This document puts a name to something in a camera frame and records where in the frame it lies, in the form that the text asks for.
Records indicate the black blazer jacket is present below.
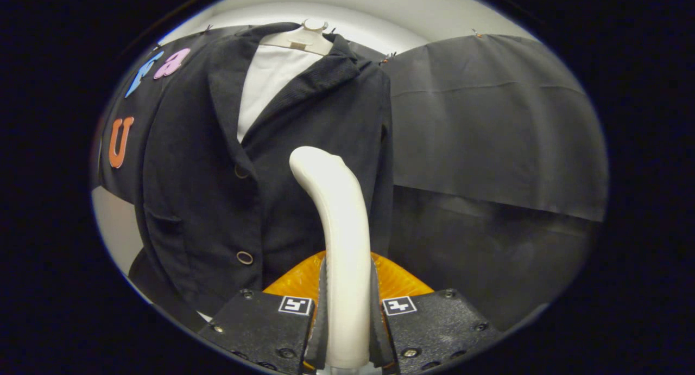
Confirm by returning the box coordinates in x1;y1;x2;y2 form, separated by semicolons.
128;21;394;332

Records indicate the white garment steamer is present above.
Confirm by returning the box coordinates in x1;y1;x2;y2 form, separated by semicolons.
289;146;373;371

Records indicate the grey cabinet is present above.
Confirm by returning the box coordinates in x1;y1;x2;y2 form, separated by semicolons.
91;186;143;278

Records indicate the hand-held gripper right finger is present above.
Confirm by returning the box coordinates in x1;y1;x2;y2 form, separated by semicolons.
370;252;503;373

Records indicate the black backdrop cloth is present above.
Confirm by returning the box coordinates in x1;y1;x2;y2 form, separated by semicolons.
93;25;609;332

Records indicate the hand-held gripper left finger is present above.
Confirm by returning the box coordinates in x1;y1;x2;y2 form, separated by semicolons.
198;250;331;375

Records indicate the white dress form torso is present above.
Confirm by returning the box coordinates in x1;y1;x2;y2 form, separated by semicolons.
236;18;333;143

